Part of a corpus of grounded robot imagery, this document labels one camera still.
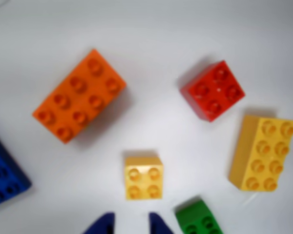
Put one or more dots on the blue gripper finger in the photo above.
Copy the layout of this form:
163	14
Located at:
158	225
105	225

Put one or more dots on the yellow 2x2 toy block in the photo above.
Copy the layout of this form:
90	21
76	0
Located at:
144	180

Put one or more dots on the green 2x4 toy block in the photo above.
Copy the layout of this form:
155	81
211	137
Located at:
197	219

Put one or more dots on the yellow 2x4 toy block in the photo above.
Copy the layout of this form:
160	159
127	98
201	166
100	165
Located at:
266	156

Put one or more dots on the orange 2x4 toy block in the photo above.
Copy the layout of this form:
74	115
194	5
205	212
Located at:
78	97

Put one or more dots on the red 2x2 toy block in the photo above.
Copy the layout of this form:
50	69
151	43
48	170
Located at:
215	92

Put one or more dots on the blue 8x8 stud plate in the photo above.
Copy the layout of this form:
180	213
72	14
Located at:
5	175

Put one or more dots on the white paper sheet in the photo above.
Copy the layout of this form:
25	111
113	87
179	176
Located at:
161	48

